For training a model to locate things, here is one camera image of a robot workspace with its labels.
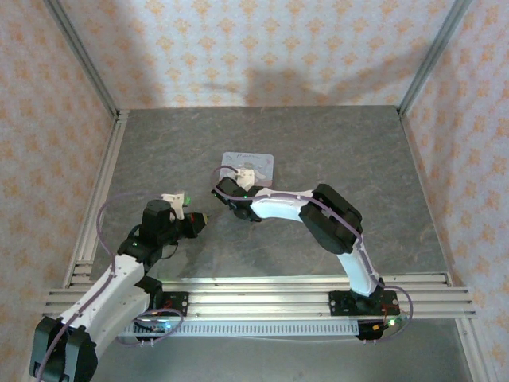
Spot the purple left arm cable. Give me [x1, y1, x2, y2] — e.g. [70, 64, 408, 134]
[29, 193, 185, 379]

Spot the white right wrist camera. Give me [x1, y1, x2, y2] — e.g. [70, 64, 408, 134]
[234, 166, 258, 190]

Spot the aluminium mounting rail beam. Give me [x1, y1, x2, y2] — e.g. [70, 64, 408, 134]
[41, 274, 478, 319]

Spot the white slotted cable duct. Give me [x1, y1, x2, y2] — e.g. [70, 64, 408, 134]
[119, 321, 361, 338]

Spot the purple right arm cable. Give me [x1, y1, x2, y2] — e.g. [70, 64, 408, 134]
[209, 165, 414, 345]

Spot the small circuit board green LED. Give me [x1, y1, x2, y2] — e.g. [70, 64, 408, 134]
[356, 316, 409, 344]
[133, 316, 172, 343]

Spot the cartoon printed tin box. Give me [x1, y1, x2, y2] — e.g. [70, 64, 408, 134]
[220, 151, 276, 189]

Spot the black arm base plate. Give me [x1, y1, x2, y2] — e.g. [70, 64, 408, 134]
[328, 289, 400, 318]
[157, 291, 189, 318]

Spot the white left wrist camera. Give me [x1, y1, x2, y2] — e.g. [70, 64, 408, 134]
[161, 190, 192, 220]

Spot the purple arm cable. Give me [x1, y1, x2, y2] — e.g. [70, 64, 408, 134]
[29, 193, 185, 379]
[209, 165, 414, 345]

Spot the aluminium frame post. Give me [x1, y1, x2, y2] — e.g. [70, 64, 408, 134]
[42, 0, 120, 120]
[397, 0, 474, 116]

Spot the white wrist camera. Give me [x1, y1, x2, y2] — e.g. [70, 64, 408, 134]
[234, 166, 258, 190]
[161, 190, 192, 220]

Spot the aluminium lower frame bar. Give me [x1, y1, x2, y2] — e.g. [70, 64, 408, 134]
[456, 318, 486, 382]

